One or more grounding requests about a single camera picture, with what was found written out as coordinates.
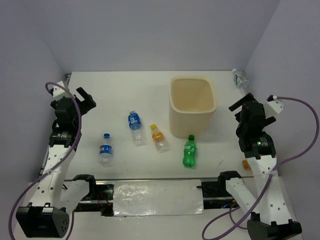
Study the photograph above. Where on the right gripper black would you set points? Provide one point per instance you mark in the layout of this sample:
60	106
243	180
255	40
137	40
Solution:
239	102

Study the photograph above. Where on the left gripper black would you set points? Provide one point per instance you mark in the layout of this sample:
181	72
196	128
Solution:
89	103

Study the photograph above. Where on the pepsi bottle blue cap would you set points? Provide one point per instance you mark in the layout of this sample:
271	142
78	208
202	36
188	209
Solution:
106	151

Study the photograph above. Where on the green sprite bottle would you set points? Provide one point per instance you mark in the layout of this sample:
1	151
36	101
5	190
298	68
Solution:
189	152

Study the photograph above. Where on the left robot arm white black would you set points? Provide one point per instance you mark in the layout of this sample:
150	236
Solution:
49	212

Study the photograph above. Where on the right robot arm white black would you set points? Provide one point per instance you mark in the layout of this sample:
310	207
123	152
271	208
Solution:
267	216

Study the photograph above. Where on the cream plastic bin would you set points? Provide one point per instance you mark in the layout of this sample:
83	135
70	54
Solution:
193	101

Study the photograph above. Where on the clear water bottle corner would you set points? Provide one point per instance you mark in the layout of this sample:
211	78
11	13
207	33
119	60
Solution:
241	81

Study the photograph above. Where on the blue label clear bottle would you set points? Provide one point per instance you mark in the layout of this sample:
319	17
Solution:
136	128

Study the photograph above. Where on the orange bottle cap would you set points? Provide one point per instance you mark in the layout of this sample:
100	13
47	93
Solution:
246	165

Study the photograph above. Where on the orange label yellow cap bottle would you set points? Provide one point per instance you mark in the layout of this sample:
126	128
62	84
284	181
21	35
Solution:
159	139

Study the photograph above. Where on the silver foil sheet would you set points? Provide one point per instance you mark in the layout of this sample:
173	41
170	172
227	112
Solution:
157	198

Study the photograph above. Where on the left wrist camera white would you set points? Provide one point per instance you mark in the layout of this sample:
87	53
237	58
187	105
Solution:
57	92

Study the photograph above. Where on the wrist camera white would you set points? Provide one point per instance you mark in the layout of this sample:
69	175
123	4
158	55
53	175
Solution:
274	106
57	92

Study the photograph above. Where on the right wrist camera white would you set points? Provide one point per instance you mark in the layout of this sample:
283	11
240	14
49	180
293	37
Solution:
274	106

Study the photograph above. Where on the black metal rail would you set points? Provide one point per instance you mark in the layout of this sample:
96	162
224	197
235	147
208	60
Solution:
102	202

